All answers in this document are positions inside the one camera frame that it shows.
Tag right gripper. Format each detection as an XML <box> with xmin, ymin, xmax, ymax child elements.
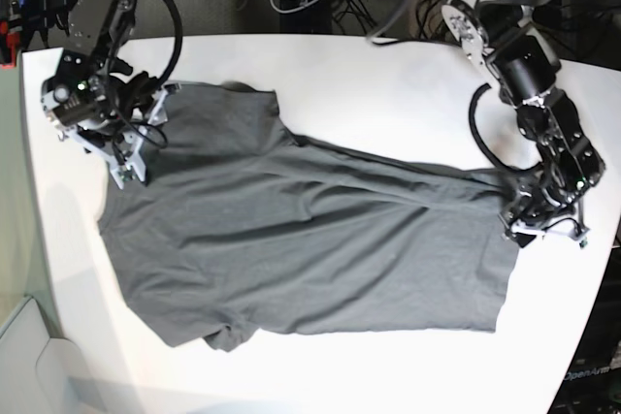
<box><xmin>41</xmin><ymin>72</ymin><xmax>159</xmax><ymax>138</ymax></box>

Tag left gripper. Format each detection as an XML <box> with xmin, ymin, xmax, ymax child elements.
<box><xmin>500</xmin><ymin>166</ymin><xmax>606</xmax><ymax>206</ymax></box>

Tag grey t-shirt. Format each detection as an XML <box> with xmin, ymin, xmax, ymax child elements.
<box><xmin>99</xmin><ymin>83</ymin><xmax>518</xmax><ymax>352</ymax></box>

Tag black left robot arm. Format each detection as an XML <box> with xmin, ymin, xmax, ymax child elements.
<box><xmin>441</xmin><ymin>0</ymin><xmax>605</xmax><ymax>241</ymax></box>

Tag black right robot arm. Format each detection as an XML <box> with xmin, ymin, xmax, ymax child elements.
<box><xmin>41</xmin><ymin>0</ymin><xmax>183</xmax><ymax>134</ymax></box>

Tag red clamp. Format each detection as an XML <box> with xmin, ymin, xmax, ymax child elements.
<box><xmin>0</xmin><ymin>18</ymin><xmax>22</xmax><ymax>69</ymax></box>

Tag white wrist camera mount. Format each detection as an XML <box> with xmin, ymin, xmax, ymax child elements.
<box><xmin>54</xmin><ymin>82</ymin><xmax>180</xmax><ymax>189</ymax></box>

